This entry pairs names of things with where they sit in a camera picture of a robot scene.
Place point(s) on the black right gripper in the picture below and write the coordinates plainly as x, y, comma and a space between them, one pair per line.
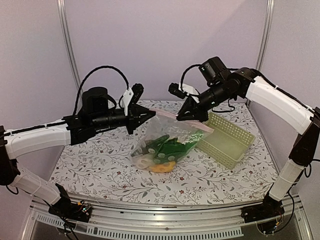
196, 112

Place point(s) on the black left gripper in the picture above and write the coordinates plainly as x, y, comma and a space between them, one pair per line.
134, 116

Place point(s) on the green white bok choy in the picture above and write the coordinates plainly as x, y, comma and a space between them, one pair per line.
166, 149

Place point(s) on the clear zip top bag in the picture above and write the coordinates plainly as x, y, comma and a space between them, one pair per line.
163, 123

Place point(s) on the green cucumber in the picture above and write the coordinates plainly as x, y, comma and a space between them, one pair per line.
193, 138

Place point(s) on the orange yellow mango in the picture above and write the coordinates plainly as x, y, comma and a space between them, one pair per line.
163, 168

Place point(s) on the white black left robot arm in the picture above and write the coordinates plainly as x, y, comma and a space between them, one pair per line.
15, 143

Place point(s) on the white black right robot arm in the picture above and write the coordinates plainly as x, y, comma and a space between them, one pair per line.
301, 119

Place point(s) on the beige perforated plastic basket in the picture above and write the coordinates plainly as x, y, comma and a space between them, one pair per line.
228, 143

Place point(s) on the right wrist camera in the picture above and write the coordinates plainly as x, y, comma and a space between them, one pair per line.
183, 90

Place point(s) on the right aluminium corner post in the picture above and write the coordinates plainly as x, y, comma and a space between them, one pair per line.
267, 25

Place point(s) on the aluminium corner post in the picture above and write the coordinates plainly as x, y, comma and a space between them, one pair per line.
267, 25
61, 6

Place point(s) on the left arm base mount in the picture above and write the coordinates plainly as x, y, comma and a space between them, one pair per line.
66, 209

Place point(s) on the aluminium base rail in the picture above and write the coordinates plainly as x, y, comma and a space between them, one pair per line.
119, 220

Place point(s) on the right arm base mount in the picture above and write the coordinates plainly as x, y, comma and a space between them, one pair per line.
269, 208

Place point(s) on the left aluminium corner post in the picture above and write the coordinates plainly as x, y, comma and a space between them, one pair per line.
61, 6

